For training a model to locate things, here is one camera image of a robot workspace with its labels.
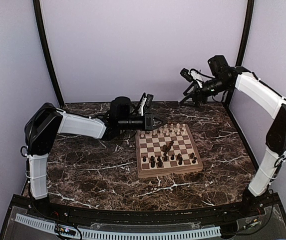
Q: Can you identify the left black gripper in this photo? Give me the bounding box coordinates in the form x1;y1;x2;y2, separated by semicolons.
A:
119;113;167;131

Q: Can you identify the dark tall piece front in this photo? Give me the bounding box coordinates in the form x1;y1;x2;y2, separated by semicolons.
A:
150;155;155;168

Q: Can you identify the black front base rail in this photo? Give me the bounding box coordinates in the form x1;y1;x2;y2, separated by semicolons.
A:
0;192;286;240

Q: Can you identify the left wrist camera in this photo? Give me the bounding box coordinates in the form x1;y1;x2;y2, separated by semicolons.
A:
109;96;131;120

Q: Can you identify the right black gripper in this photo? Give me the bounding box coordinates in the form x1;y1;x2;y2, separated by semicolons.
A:
181;76;232;108

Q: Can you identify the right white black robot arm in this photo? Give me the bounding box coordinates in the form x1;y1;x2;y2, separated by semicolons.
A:
180;65;286;197

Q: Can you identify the left black frame post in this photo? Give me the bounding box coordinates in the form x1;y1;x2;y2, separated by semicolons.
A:
32;0;65;107

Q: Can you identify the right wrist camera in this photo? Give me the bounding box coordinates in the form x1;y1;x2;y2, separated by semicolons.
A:
207;55;229;77

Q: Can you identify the black frame post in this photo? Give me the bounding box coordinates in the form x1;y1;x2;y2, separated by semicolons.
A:
32;0;65;107
225;0;255;103

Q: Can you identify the white slotted cable duct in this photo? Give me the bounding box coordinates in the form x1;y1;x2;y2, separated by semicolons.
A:
14;213;221;240

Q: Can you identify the wooden chess board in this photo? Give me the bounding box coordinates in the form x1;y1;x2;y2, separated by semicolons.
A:
135;124;203;178

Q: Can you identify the white pieces back row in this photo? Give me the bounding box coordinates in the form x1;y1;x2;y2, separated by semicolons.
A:
151;123;188;138

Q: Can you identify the fallen dark piece pile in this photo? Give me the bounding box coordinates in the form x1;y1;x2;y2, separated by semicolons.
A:
161;140;174;156

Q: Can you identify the dark tall piece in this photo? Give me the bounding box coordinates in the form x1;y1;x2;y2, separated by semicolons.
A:
150;155;155;168
157;155;163;168
177;153;183;165

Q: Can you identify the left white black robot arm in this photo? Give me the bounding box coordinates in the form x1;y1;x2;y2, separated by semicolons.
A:
20;97;166;218

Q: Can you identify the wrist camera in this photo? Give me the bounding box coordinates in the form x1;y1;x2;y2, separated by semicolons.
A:
109;96;131;120
207;55;229;77

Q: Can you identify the right black frame post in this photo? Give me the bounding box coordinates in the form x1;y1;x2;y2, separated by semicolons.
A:
225;0;255;103

